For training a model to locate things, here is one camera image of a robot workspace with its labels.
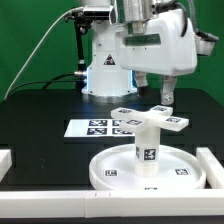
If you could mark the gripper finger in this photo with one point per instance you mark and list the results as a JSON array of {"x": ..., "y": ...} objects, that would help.
[
  {"x": 168, "y": 84},
  {"x": 141, "y": 83}
]

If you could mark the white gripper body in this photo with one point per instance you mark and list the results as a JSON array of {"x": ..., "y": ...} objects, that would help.
[{"x": 160, "y": 49}]

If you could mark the white cross table base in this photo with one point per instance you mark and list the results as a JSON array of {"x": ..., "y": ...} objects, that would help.
[{"x": 159, "y": 116}]

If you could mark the white round table top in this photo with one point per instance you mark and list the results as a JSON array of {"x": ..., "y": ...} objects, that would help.
[{"x": 117, "y": 168}]

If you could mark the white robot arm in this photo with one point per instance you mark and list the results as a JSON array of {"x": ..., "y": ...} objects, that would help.
[{"x": 134, "y": 14}]

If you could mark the white marker sheet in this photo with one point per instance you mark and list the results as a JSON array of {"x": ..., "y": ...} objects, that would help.
[{"x": 80, "y": 128}]

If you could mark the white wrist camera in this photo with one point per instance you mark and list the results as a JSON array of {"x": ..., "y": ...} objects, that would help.
[{"x": 205, "y": 43}]

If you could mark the white frame right rail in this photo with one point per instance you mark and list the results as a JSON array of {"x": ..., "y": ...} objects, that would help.
[{"x": 212, "y": 167}]

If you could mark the white frame rail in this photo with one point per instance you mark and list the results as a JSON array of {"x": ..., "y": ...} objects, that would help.
[
  {"x": 212, "y": 167},
  {"x": 92, "y": 204},
  {"x": 5, "y": 162}
]

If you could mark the white frame front rail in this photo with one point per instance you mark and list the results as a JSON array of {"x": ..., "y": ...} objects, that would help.
[{"x": 92, "y": 204}]

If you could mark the white frame left rail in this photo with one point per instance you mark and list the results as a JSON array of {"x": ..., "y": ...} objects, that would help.
[{"x": 5, "y": 162}]

